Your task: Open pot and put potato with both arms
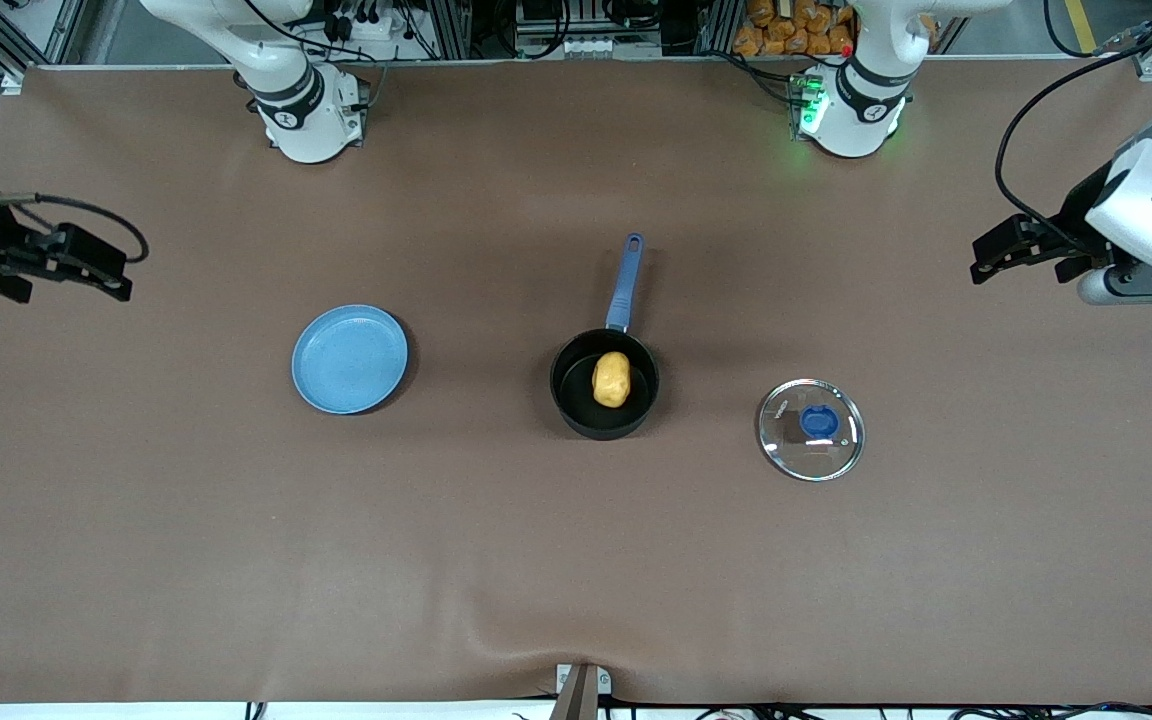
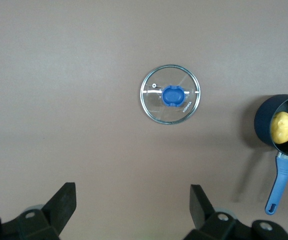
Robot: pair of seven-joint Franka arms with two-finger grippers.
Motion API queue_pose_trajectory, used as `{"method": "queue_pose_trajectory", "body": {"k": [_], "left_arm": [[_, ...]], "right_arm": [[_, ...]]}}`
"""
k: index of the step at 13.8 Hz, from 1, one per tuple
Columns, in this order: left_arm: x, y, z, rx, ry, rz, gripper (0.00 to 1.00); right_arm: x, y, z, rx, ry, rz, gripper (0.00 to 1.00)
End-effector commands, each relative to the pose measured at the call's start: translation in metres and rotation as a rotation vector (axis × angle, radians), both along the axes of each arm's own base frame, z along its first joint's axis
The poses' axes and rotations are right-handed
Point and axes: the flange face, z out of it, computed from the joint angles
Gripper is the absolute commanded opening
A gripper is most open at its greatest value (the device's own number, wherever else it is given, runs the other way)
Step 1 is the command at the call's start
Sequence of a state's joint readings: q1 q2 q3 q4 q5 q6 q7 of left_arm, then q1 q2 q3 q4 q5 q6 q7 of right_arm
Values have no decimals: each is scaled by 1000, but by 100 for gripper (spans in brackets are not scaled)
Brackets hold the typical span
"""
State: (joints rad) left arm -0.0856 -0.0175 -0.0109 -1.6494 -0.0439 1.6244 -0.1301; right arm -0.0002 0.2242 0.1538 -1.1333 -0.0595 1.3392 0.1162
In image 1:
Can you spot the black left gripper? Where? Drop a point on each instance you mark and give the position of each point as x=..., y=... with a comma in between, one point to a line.
x=1076, y=220

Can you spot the glass lid with blue knob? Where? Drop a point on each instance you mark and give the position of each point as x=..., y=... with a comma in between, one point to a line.
x=818, y=421

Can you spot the yellow potato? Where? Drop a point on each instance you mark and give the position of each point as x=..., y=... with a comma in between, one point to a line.
x=612, y=380

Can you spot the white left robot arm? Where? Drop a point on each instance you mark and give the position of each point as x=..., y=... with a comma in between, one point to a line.
x=871, y=100

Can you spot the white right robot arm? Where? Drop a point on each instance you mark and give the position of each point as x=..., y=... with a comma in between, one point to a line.
x=306, y=110

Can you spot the light blue round plate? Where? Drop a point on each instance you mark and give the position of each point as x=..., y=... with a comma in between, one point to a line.
x=349, y=360

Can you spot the bag of orange snacks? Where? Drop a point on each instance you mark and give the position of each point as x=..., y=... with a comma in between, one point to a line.
x=786, y=25

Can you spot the white power strip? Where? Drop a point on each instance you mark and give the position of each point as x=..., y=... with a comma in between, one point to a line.
x=588, y=45

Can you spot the brown table mat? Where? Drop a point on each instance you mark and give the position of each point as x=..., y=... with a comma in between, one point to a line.
x=576, y=560

